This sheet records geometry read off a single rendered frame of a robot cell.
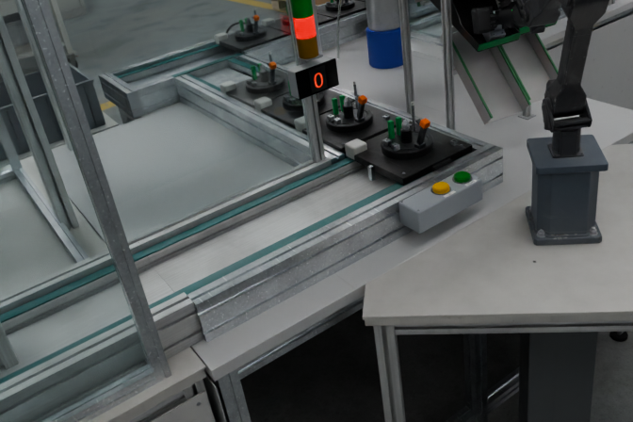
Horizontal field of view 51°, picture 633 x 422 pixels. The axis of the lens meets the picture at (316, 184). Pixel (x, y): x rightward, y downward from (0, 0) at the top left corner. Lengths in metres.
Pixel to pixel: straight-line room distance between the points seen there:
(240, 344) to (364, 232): 0.38
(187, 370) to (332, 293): 0.35
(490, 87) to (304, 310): 0.84
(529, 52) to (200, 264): 1.12
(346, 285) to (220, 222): 0.36
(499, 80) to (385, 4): 0.82
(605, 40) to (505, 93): 1.39
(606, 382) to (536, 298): 1.09
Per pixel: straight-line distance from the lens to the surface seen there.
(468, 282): 1.48
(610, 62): 3.35
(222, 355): 1.39
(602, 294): 1.48
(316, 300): 1.47
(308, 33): 1.63
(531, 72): 2.02
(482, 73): 1.92
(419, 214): 1.53
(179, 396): 1.41
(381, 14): 2.63
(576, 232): 1.60
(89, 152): 1.13
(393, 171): 1.68
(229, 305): 1.41
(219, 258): 1.56
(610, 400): 2.46
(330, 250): 1.50
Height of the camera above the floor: 1.78
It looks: 29 degrees down
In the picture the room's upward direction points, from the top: 9 degrees counter-clockwise
